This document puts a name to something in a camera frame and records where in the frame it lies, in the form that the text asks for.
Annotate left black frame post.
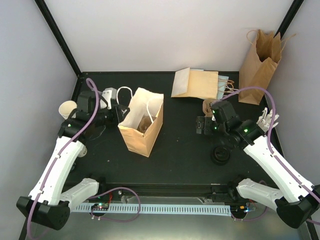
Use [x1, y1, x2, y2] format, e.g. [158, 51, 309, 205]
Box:
[34, 0, 82, 77]

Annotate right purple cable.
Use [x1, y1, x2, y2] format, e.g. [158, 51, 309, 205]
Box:
[212, 86, 320, 224]

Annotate light blue cable duct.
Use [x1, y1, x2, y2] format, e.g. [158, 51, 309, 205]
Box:
[72, 202, 231, 217]

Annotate far white paper cup stack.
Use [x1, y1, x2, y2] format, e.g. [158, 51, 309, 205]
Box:
[58, 100, 77, 120]

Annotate white stirrer bundle in cup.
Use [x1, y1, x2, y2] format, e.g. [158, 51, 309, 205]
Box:
[256, 107, 273, 133]

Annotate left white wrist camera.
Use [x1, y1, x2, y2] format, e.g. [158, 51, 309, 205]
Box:
[99, 87, 117, 110]

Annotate black frame post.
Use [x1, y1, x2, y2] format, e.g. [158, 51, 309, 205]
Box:
[274, 0, 304, 39]
[34, 0, 82, 77]

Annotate white paper cup stack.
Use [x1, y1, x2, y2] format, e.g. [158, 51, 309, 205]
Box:
[77, 146, 88, 158]
[58, 100, 77, 120]

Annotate standing brown paper bag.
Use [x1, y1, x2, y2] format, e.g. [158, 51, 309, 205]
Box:
[239, 29, 295, 89]

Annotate near white paper cup stack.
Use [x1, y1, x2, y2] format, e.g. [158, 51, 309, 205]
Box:
[77, 146, 88, 158]

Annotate right black frame post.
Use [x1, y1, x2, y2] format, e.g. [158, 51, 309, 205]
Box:
[274, 0, 304, 39]

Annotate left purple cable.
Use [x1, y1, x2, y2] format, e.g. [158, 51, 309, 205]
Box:
[26, 77, 111, 240]

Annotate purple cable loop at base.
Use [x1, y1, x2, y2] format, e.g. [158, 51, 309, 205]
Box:
[89, 186, 142, 223]

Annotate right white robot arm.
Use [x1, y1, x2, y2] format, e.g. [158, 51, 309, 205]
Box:
[195, 100, 320, 229]

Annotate tan flat paper bag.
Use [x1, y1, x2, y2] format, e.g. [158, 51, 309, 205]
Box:
[170, 67, 238, 99]

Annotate brown pulp cup carrier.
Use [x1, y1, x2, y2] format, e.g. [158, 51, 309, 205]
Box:
[202, 98, 216, 118]
[137, 115, 152, 134]

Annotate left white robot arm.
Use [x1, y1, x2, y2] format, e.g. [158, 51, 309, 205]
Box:
[16, 87, 130, 230]

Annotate right black lid stack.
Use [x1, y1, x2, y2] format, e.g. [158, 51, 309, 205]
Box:
[210, 146, 231, 166]

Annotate light blue flat paper bag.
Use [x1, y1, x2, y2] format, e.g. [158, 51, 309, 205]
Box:
[189, 69, 229, 100]

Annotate orange paper bag white handles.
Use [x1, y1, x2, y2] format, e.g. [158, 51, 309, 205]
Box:
[118, 87, 164, 158]

